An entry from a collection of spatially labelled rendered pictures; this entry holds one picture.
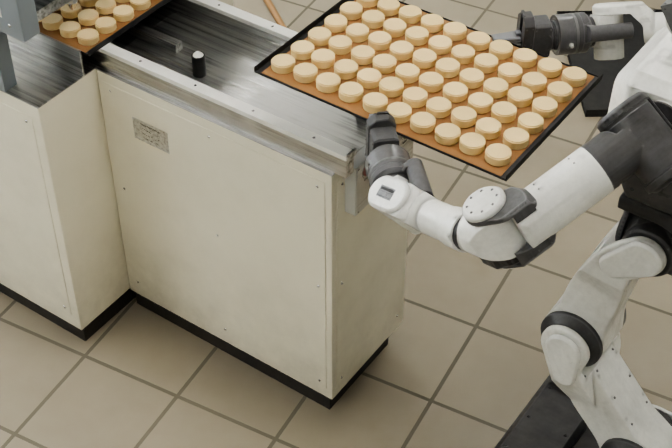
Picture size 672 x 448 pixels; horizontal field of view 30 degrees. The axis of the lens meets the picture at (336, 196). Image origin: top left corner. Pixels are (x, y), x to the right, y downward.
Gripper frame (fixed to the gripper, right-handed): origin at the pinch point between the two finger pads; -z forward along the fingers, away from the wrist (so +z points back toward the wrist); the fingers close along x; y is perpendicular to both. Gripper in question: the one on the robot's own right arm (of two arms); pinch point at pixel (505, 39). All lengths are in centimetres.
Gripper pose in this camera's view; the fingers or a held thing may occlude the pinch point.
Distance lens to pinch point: 274.3
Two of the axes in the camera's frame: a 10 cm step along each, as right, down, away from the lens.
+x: 0.0, -7.5, -6.7
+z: 9.9, -1.1, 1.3
